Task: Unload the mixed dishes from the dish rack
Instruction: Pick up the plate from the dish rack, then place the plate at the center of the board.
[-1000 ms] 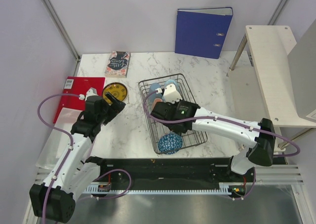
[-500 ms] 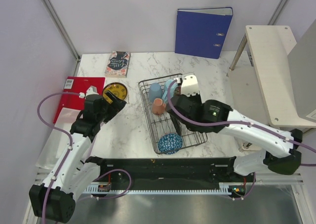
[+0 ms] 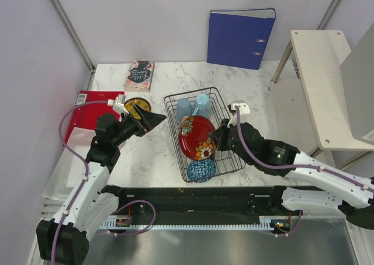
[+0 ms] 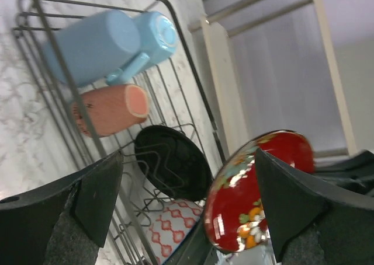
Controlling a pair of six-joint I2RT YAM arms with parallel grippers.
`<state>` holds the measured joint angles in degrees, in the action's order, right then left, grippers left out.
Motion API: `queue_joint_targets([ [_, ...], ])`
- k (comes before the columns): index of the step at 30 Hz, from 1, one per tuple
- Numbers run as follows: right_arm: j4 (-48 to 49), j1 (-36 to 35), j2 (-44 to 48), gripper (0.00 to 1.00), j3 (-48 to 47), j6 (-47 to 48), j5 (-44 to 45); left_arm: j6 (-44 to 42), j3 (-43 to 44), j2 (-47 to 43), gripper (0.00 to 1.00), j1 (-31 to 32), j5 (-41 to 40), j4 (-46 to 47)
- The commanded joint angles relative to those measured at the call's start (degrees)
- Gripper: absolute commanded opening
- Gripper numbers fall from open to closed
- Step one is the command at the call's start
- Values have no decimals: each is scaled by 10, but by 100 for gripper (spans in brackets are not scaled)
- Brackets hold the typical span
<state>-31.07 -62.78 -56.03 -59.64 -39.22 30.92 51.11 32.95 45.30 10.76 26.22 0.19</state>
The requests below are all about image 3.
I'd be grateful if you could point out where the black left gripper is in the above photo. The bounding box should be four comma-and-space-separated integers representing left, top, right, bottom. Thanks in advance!
112, 103, 165, 147

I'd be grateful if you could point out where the yellow patterned plate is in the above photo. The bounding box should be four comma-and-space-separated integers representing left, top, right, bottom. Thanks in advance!
125, 97, 151, 111

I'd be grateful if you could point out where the dark red floral plate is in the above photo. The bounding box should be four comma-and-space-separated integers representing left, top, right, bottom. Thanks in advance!
178, 115, 216, 161

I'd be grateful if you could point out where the black wire dish rack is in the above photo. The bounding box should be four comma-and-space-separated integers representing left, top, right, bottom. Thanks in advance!
164, 87, 245, 183

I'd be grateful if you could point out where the blue tumbler cup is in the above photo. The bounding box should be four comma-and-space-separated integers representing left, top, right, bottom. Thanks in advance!
175, 98, 193, 122

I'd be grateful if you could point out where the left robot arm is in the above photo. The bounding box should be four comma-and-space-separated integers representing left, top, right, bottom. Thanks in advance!
36, 104, 166, 264

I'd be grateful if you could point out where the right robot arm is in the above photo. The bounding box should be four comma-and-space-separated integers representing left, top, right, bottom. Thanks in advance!
209, 119, 373, 230

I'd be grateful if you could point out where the blue patterned bowl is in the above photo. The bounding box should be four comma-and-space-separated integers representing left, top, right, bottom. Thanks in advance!
187, 159, 216, 183

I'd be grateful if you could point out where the paperback book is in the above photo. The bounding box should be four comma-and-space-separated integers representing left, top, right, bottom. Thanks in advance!
124, 60, 155, 92

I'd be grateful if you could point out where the red folder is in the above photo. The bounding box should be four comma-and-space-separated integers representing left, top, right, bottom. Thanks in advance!
65, 90, 125, 142

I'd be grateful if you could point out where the white wooden shelf unit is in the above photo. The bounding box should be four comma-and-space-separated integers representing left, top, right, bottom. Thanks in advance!
268, 29, 374, 172

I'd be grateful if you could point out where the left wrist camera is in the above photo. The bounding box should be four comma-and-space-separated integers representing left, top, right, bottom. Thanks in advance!
112, 95, 129, 116

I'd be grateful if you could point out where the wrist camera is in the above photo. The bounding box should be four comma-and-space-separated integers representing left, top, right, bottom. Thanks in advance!
228, 100, 251, 122
112, 95, 129, 116

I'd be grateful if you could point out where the light blue handled mug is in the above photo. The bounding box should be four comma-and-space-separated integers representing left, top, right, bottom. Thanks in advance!
192, 94, 212, 118

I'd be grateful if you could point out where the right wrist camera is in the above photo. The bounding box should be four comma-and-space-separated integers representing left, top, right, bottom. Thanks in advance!
228, 100, 251, 122

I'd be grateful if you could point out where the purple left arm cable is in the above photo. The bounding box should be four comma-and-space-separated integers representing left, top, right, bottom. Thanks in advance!
51, 100, 157, 264

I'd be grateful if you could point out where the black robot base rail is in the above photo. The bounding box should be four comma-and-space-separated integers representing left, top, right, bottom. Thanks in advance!
101, 185, 301, 225

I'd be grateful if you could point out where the blue ring binder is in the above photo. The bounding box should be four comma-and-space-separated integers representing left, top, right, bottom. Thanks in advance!
206, 8, 276, 70

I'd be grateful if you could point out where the white cable duct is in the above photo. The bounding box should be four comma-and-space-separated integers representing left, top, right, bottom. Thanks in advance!
99, 217, 290, 231

